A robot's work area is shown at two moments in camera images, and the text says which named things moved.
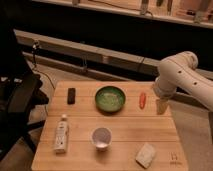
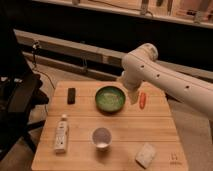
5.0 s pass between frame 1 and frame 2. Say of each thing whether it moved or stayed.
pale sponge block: stayed
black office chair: stayed
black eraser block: stayed
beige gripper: moved
